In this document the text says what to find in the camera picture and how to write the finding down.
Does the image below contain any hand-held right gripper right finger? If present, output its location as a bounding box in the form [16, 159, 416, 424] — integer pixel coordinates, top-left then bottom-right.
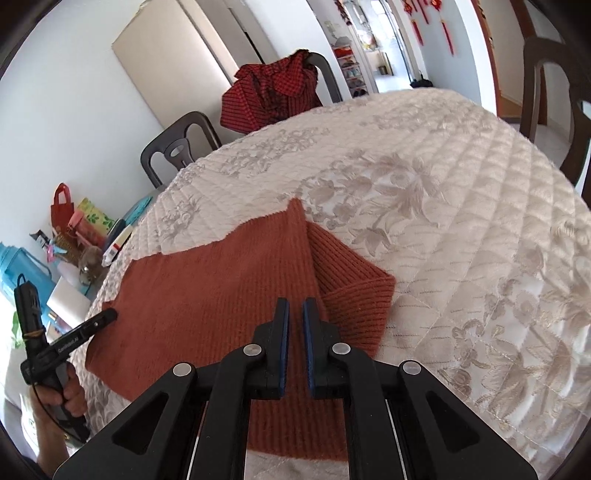
[302, 298, 539, 480]

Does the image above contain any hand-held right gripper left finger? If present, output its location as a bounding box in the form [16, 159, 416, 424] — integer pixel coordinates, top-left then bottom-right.
[53, 298, 291, 480]

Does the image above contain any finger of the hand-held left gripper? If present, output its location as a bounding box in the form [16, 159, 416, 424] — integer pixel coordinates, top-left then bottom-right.
[84, 308, 119, 339]

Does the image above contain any rust knit sweater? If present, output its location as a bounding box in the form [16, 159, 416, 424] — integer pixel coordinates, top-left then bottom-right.
[85, 198, 397, 462]

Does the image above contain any person's left forearm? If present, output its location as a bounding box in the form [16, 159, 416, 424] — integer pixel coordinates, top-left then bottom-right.
[21, 406, 77, 478]

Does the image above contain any person's left hand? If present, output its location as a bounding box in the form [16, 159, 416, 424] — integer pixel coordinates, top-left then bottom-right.
[34, 364, 88, 440]

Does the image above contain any white paper roll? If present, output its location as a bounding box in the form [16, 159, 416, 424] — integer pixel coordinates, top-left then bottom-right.
[46, 277, 92, 324]

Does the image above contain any glass jar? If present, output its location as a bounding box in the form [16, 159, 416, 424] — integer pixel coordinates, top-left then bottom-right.
[78, 244, 107, 284]

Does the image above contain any teal thermos jug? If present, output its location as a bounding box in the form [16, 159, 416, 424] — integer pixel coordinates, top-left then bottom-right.
[0, 242, 54, 303]

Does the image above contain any white box with red label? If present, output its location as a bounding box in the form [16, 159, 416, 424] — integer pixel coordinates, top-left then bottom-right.
[102, 226, 134, 266]

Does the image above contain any dark blue case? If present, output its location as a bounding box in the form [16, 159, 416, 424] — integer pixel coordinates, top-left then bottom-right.
[105, 217, 127, 250]

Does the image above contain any pink packet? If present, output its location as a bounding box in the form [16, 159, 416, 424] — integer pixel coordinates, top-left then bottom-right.
[67, 212, 109, 247]

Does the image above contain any floral paper bag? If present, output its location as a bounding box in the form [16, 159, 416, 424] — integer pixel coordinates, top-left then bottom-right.
[76, 198, 116, 236]

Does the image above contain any teal doily mat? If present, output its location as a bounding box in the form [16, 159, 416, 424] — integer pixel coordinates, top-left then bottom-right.
[122, 196, 153, 227]

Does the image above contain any red tote bag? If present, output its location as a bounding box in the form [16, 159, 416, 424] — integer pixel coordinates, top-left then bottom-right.
[50, 183, 75, 228]

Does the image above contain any cream quilted floral blanket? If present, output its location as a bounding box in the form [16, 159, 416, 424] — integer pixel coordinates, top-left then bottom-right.
[85, 88, 591, 480]

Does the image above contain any grey plastic chair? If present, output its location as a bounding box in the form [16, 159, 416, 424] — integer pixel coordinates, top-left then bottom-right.
[140, 112, 222, 190]

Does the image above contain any red checked shirt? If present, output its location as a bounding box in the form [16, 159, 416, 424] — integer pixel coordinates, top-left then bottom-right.
[219, 50, 324, 134]

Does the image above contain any grey chair under shirt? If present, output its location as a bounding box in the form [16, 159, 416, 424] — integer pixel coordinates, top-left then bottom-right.
[307, 52, 345, 104]

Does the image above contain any beige leaning board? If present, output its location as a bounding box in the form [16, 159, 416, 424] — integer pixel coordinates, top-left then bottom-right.
[112, 0, 259, 130]

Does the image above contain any kitchen storage rack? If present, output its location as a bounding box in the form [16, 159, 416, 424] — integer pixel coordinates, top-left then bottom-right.
[331, 39, 370, 99]

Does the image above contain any brown framed door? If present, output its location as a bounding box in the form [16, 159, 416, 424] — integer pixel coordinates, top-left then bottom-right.
[471, 0, 505, 118]

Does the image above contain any dark wooden chair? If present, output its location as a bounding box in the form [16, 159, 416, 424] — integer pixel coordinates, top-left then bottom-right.
[519, 36, 591, 195]

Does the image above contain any long red knot wall ornament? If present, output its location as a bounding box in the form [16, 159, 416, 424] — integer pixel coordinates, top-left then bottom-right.
[431, 0, 455, 57]

